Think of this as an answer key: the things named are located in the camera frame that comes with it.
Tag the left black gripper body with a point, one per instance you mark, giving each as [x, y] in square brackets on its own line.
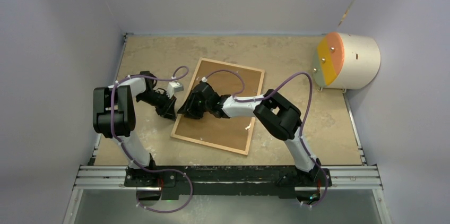
[160, 102]

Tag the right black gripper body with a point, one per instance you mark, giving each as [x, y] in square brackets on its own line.
[206, 107]

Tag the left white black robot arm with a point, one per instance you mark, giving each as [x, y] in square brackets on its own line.
[114, 114]

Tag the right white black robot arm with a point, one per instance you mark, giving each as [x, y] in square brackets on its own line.
[277, 114]

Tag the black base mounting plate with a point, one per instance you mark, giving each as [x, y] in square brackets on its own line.
[285, 182]

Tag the white cylinder with coloured face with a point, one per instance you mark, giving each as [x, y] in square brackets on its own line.
[344, 61]

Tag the aluminium rail frame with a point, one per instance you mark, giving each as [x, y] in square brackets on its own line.
[348, 178]

